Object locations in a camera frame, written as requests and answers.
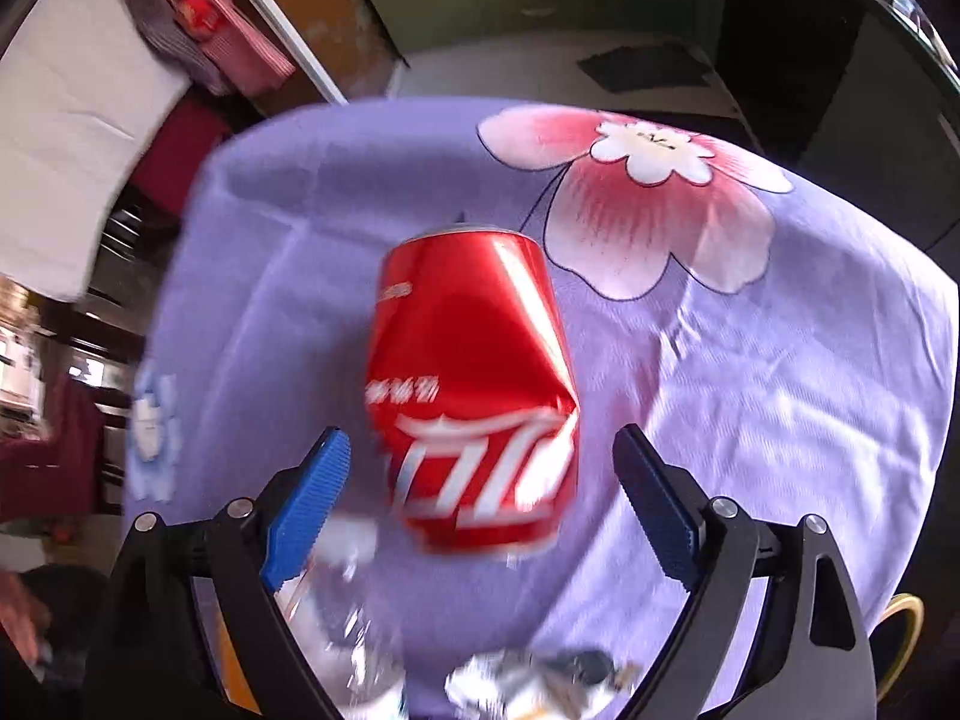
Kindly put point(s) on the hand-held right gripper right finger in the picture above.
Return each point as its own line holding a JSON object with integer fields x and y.
{"x": 660, "y": 510}

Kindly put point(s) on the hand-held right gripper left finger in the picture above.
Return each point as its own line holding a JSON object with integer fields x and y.
{"x": 311, "y": 499}

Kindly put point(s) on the crushed red soda can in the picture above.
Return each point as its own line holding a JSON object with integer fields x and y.
{"x": 465, "y": 360}

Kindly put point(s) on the yellow-rimmed dark bin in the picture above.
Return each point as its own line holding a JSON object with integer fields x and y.
{"x": 904, "y": 615}

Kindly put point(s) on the clear plastic bottle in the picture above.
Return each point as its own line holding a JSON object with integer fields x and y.
{"x": 352, "y": 615}

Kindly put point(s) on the purple floral tablecloth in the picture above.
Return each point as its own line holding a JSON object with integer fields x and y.
{"x": 750, "y": 405}

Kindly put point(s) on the crumpled silver foil wrapper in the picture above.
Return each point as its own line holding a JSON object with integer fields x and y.
{"x": 525, "y": 682}

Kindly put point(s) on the dark red chair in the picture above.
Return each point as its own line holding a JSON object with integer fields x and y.
{"x": 184, "y": 154}

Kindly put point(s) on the white hanging cloth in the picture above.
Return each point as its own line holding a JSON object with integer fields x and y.
{"x": 67, "y": 127}

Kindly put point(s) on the dark floor mat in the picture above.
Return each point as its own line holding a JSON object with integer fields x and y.
{"x": 645, "y": 64}

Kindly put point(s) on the red striped cloth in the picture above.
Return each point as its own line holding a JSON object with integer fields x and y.
{"x": 217, "y": 30}

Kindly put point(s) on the black counter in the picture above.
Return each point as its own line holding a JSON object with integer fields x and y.
{"x": 825, "y": 52}

